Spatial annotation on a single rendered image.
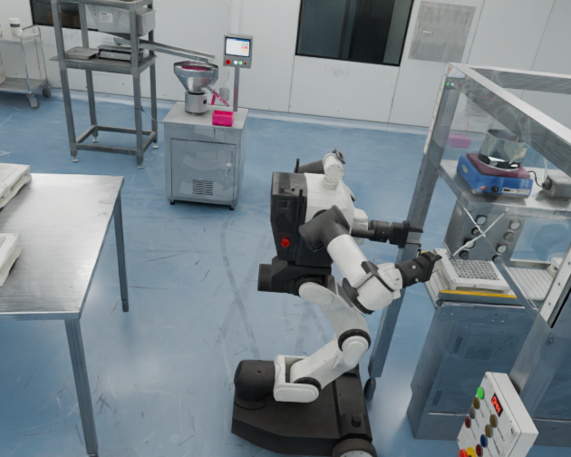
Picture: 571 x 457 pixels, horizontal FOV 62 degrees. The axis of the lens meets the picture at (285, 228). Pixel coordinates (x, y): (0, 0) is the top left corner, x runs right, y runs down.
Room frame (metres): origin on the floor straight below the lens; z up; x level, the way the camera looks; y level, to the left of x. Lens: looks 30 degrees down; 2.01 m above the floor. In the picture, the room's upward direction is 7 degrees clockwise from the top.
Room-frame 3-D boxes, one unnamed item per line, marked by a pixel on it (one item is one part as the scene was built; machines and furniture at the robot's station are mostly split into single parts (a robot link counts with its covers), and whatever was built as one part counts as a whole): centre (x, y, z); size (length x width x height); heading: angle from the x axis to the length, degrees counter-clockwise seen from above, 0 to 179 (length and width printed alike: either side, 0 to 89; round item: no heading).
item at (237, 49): (4.05, 0.55, 1.07); 0.23 x 0.10 x 0.62; 92
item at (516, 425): (0.78, -0.56, 1.05); 0.17 x 0.06 x 0.26; 4
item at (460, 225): (1.52, -0.71, 1.22); 0.22 x 0.11 x 0.20; 94
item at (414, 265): (1.45, -0.49, 1.06); 0.12 x 0.10 x 0.13; 126
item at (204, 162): (3.90, 0.76, 0.38); 0.63 x 0.57 x 0.76; 92
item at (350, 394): (1.60, -0.16, 0.19); 0.64 x 0.52 x 0.33; 94
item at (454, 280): (1.65, -0.77, 0.97); 0.25 x 0.24 x 0.02; 4
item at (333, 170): (1.59, -0.14, 1.35); 0.10 x 0.07 x 0.09; 4
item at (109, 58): (4.40, 1.54, 0.75); 1.43 x 1.06 x 1.50; 92
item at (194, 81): (3.95, 0.80, 0.95); 0.49 x 0.36 x 0.37; 92
